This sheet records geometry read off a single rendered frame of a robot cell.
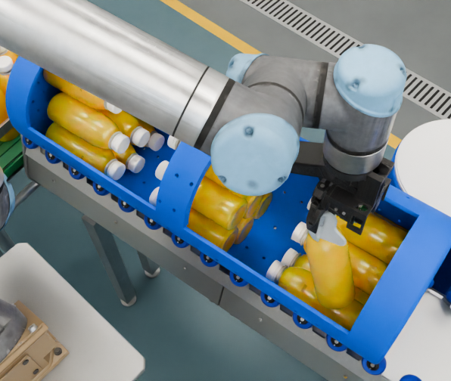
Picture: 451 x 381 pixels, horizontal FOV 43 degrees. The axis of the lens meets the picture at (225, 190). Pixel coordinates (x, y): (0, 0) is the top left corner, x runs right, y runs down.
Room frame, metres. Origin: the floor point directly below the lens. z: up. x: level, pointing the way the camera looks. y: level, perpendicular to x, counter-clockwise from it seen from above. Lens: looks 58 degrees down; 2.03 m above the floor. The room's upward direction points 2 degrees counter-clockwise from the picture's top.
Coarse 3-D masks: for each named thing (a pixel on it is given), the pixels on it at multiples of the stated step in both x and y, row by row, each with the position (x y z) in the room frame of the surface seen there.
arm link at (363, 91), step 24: (360, 48) 0.45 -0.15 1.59; (384, 48) 0.45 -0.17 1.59; (336, 72) 0.43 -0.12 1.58; (360, 72) 0.42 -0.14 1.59; (384, 72) 0.42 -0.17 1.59; (336, 96) 0.41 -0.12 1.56; (360, 96) 0.39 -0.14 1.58; (384, 96) 0.39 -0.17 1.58; (336, 120) 0.40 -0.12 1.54; (360, 120) 0.39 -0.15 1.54; (384, 120) 0.39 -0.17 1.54; (336, 144) 0.40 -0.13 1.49; (360, 144) 0.39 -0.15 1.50; (384, 144) 0.40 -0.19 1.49
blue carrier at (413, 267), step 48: (48, 96) 0.86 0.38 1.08; (48, 144) 0.71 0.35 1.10; (144, 192) 0.67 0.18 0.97; (192, 192) 0.53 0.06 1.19; (288, 192) 0.64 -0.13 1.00; (192, 240) 0.49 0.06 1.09; (288, 240) 0.55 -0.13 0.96; (432, 240) 0.40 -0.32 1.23; (384, 288) 0.34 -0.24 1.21; (336, 336) 0.31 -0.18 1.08; (384, 336) 0.28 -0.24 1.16
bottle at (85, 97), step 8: (48, 72) 0.86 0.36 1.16; (48, 80) 0.85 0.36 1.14; (56, 80) 0.84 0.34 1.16; (64, 80) 0.83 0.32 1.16; (64, 88) 0.82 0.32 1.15; (72, 88) 0.81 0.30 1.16; (80, 88) 0.81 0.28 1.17; (72, 96) 0.81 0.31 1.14; (80, 96) 0.80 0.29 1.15; (88, 96) 0.79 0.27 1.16; (88, 104) 0.79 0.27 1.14; (96, 104) 0.78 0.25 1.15; (104, 104) 0.77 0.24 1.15
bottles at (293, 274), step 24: (120, 120) 0.78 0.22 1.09; (72, 144) 0.74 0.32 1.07; (144, 144) 0.75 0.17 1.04; (96, 168) 0.69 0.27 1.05; (120, 168) 0.69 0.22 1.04; (192, 216) 0.55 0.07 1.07; (216, 240) 0.50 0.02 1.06; (240, 240) 0.54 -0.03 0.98; (288, 264) 0.48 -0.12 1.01; (360, 264) 0.43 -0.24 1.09; (384, 264) 0.43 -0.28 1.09; (288, 288) 0.40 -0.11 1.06; (312, 288) 0.40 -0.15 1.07; (360, 288) 0.40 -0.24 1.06; (336, 312) 0.35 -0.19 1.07
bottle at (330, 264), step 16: (320, 240) 0.41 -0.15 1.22; (320, 256) 0.39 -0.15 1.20; (336, 256) 0.39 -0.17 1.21; (320, 272) 0.38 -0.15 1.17; (336, 272) 0.38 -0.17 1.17; (352, 272) 0.40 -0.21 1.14; (320, 288) 0.37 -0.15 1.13; (336, 288) 0.37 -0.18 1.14; (352, 288) 0.38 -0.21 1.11; (336, 304) 0.35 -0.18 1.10
